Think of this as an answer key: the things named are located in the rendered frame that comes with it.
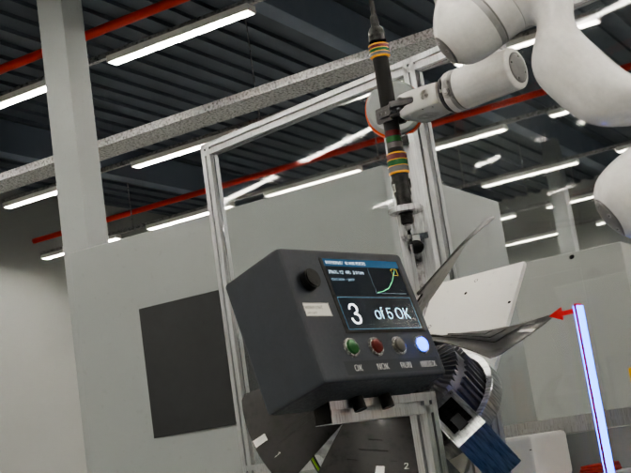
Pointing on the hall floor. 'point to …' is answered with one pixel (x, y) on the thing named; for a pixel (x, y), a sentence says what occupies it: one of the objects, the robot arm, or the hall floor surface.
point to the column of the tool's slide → (425, 219)
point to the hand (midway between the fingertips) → (391, 115)
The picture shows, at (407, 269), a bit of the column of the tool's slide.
